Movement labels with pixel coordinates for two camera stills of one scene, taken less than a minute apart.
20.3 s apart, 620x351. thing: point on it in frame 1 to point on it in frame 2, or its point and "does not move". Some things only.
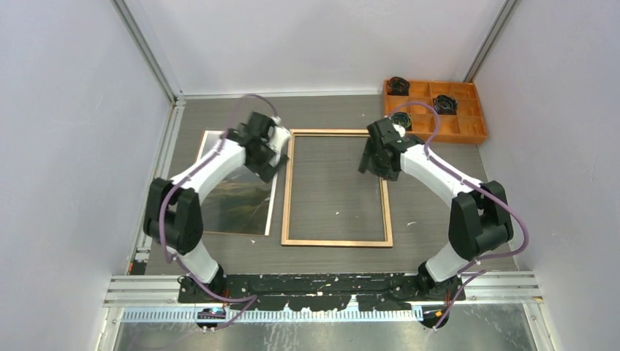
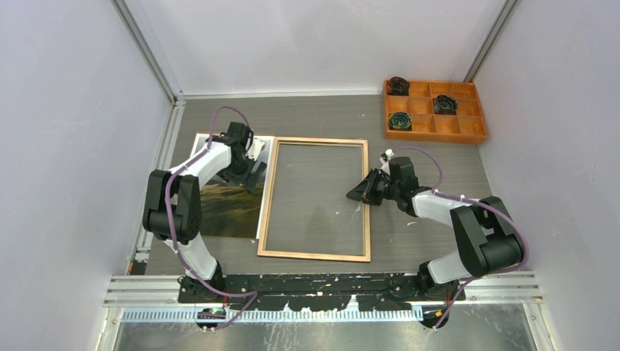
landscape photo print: x=241 y=202 does not move
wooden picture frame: x=385 y=199 to x=267 y=199
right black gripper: x=389 y=173 to x=360 y=192
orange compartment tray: x=441 y=111 does not move
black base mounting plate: x=322 y=291 does not move
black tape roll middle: x=444 y=104 does not move
